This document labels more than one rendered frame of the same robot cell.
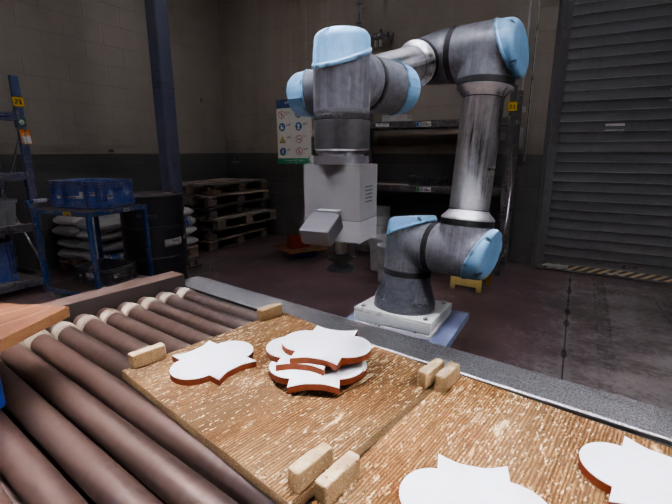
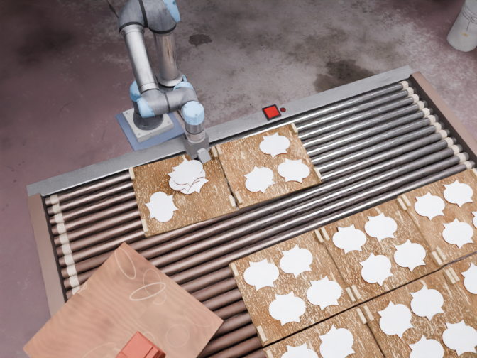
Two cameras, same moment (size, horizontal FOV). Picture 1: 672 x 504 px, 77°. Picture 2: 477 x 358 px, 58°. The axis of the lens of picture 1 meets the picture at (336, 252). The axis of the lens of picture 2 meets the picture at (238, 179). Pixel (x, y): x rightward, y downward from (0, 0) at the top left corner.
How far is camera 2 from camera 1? 1.58 m
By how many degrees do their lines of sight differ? 65
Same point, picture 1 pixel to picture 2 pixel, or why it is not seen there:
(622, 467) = (268, 146)
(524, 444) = (250, 155)
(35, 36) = not seen: outside the picture
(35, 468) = (184, 262)
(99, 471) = (196, 247)
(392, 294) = (151, 122)
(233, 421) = (199, 212)
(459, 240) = not seen: hidden behind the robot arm
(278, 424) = (209, 202)
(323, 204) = (197, 149)
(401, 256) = not seen: hidden behind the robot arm
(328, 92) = (199, 128)
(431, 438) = (236, 172)
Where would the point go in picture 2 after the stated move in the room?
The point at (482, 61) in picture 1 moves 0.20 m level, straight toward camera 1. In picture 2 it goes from (167, 24) to (199, 52)
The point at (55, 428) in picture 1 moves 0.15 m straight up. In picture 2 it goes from (166, 258) to (162, 246)
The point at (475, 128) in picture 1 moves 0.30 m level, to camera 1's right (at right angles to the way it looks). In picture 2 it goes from (169, 48) to (207, 8)
